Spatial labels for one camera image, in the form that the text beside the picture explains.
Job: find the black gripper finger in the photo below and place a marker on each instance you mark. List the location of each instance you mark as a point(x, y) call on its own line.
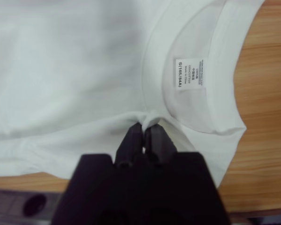
point(131, 145)
point(157, 143)

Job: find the white T-shirt with UNITREE print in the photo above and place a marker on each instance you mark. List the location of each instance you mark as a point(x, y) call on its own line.
point(61, 70)

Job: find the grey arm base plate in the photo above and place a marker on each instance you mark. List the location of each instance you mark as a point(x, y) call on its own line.
point(9, 201)

